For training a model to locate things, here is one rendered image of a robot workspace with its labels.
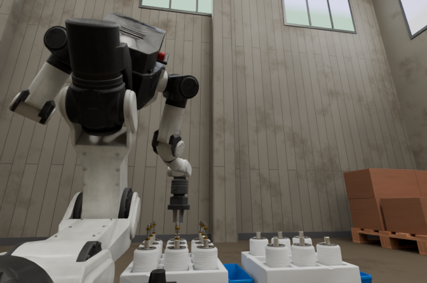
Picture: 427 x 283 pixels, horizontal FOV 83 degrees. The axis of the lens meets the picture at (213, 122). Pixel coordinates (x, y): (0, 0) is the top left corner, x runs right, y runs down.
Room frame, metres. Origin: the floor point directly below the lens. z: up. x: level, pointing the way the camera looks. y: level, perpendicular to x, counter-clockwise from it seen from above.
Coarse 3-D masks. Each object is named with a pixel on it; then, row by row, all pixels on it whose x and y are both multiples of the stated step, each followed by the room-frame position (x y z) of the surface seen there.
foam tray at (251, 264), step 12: (252, 264) 1.24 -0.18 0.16; (264, 264) 1.19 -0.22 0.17; (348, 264) 1.15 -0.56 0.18; (252, 276) 1.25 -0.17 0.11; (264, 276) 1.08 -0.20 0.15; (276, 276) 1.06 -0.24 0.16; (288, 276) 1.07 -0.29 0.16; (300, 276) 1.08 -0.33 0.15; (312, 276) 1.08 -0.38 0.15; (324, 276) 1.09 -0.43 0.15; (336, 276) 1.10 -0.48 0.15; (348, 276) 1.10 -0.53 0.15
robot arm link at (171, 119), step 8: (168, 112) 0.95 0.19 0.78; (176, 112) 0.95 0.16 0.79; (168, 120) 0.96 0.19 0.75; (176, 120) 0.97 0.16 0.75; (160, 128) 0.99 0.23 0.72; (168, 128) 0.98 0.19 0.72; (176, 128) 0.99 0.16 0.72; (160, 136) 1.00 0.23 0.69; (168, 136) 0.99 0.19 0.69; (176, 136) 1.00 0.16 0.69; (152, 144) 1.05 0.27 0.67; (176, 144) 1.03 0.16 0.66; (176, 152) 1.04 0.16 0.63
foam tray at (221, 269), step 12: (132, 264) 1.15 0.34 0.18; (192, 264) 1.15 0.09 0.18; (120, 276) 0.99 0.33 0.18; (132, 276) 0.99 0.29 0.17; (144, 276) 1.00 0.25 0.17; (168, 276) 1.01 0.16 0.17; (180, 276) 1.02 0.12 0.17; (192, 276) 1.02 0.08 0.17; (204, 276) 1.03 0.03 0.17; (216, 276) 1.03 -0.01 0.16
